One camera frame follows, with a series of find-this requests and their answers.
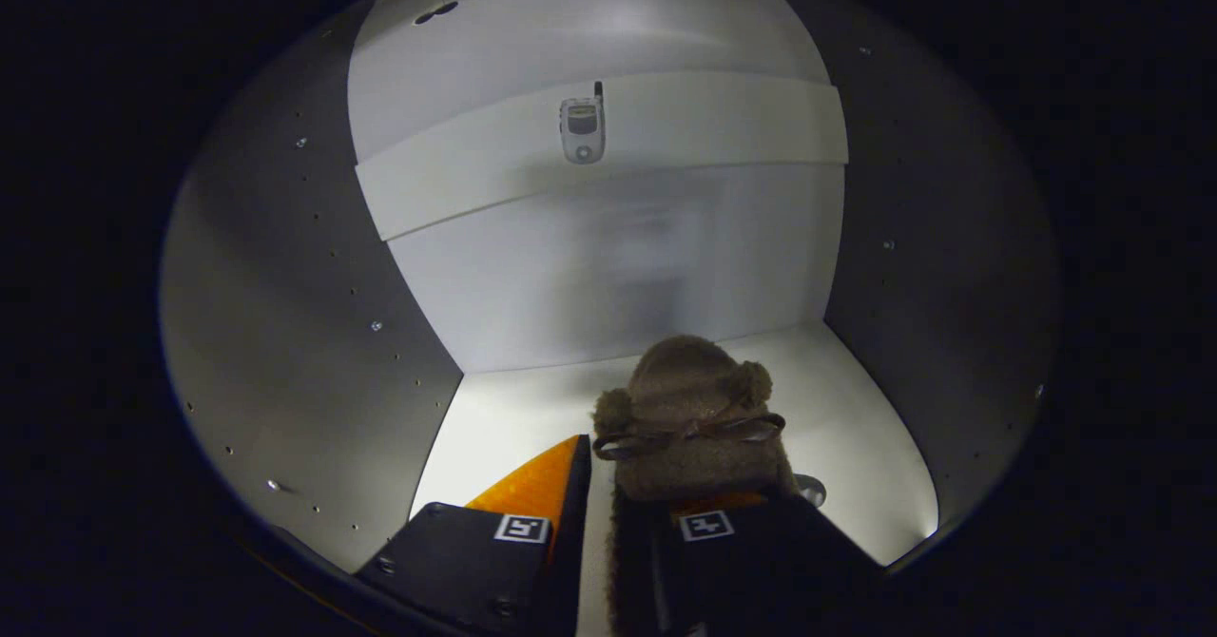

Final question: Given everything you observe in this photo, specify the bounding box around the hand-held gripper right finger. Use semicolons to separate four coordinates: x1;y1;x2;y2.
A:
652;492;887;637

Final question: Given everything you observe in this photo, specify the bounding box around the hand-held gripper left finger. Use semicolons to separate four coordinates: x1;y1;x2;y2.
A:
355;434;594;637

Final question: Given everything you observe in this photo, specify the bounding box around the brown fuzzy shoe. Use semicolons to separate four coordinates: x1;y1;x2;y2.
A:
591;335;802;637

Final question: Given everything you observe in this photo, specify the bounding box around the grey shoe cabinet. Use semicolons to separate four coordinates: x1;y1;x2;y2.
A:
157;0;1064;637

